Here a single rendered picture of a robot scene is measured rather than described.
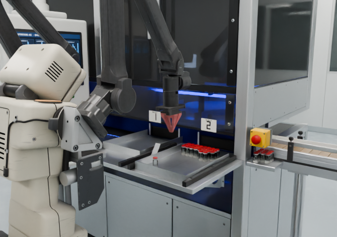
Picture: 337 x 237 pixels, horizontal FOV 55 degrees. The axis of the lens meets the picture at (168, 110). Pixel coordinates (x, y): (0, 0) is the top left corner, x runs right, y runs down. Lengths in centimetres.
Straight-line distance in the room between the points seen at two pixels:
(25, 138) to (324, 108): 557
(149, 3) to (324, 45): 521
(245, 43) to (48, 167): 93
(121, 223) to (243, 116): 114
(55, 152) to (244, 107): 82
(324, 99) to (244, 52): 471
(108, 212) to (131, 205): 24
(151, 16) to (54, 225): 68
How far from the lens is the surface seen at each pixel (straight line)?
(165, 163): 144
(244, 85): 145
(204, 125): 157
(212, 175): 132
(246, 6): 146
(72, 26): 197
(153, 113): 176
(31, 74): 94
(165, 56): 110
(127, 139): 181
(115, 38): 90
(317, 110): 614
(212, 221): 172
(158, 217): 195
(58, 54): 97
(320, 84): 608
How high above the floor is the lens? 136
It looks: 10 degrees down
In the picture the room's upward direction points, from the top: straight up
